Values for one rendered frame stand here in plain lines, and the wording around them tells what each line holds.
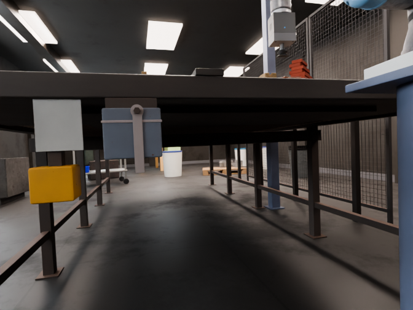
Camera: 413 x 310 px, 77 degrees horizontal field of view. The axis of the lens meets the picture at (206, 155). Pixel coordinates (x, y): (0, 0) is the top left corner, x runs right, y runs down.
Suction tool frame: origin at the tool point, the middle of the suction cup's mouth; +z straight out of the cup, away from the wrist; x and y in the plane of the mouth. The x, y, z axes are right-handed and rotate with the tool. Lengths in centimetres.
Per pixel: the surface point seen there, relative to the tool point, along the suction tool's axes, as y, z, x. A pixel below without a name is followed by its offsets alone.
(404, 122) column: -9, 29, 44
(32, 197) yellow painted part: 72, 43, 37
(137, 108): 49, 23, 35
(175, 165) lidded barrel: 60, 75, -557
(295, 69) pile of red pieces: -39, -17, -75
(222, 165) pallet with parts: -65, 85, -603
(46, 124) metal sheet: 70, 26, 34
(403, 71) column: -5, 20, 49
